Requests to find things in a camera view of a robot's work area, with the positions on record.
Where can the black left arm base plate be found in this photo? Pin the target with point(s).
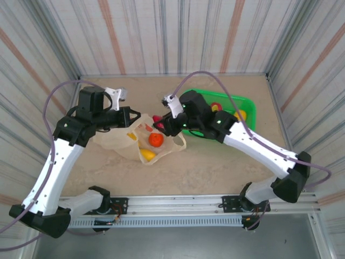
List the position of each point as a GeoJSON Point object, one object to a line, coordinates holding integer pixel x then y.
{"type": "Point", "coordinates": [121, 202]}

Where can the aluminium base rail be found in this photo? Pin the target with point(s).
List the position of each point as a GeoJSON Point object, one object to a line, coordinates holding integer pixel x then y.
{"type": "Point", "coordinates": [175, 202]}

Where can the orange fake orange fruit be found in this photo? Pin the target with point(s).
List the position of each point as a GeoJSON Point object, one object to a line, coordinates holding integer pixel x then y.
{"type": "Point", "coordinates": [155, 140]}

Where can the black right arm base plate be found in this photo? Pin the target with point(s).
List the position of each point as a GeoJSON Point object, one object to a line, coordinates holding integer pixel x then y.
{"type": "Point", "coordinates": [229, 202]}

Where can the yellow fake lemon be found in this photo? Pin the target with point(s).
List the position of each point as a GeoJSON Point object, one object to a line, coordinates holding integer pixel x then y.
{"type": "Point", "coordinates": [147, 155]}

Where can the green plastic basket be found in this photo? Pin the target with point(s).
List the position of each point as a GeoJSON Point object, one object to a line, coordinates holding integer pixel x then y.
{"type": "Point", "coordinates": [242, 102]}

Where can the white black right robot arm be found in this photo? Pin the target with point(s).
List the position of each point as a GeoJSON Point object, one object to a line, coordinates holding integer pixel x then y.
{"type": "Point", "coordinates": [258, 151]}

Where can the red fake apple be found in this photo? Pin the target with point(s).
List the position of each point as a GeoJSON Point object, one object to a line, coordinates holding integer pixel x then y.
{"type": "Point", "coordinates": [215, 106]}

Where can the yellow fake banana bunch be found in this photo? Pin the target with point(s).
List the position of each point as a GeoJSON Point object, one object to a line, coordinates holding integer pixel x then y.
{"type": "Point", "coordinates": [241, 115]}

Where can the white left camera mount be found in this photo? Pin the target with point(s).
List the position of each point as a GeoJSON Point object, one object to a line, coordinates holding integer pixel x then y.
{"type": "Point", "coordinates": [114, 98]}

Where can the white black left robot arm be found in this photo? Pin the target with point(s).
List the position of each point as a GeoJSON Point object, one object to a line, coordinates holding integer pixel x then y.
{"type": "Point", "coordinates": [58, 172]}

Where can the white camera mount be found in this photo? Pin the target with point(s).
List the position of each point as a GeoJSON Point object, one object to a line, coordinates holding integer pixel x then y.
{"type": "Point", "coordinates": [176, 108]}
{"type": "Point", "coordinates": [114, 98]}

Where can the yellow fake mango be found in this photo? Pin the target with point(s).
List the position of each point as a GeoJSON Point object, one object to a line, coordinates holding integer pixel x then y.
{"type": "Point", "coordinates": [132, 135]}

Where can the cream printed plastic bag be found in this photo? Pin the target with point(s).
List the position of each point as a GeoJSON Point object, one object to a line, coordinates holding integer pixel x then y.
{"type": "Point", "coordinates": [118, 143]}

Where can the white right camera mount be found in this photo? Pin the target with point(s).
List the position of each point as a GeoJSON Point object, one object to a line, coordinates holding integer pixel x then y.
{"type": "Point", "coordinates": [176, 108]}

